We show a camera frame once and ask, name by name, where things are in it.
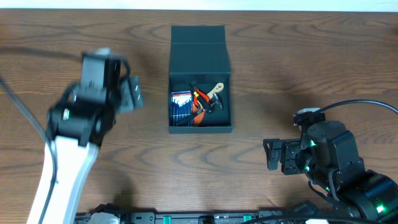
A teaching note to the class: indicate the orange scraper wooden handle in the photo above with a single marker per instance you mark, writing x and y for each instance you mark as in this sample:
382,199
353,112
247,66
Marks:
215,100

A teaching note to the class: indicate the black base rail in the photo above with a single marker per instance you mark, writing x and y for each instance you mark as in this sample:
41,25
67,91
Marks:
112,214

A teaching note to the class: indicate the black yellow screwdriver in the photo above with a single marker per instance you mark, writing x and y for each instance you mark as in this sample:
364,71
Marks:
194,87

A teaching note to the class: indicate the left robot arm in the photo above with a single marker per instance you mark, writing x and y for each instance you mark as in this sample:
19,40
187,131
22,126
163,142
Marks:
67,163

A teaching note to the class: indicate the blue precision screwdriver set case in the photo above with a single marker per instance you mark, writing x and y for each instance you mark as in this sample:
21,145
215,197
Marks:
181,103

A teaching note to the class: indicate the orange handled pliers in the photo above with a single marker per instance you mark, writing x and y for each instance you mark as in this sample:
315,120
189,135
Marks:
201,100

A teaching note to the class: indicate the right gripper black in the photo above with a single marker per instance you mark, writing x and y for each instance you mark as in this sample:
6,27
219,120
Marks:
286,149

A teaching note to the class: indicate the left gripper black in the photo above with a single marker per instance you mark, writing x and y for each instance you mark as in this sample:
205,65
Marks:
131,93

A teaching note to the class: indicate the dark green open box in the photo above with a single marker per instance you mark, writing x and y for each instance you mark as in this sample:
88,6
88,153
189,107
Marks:
199,56

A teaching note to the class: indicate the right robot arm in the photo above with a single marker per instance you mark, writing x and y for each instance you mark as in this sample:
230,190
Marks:
327,154

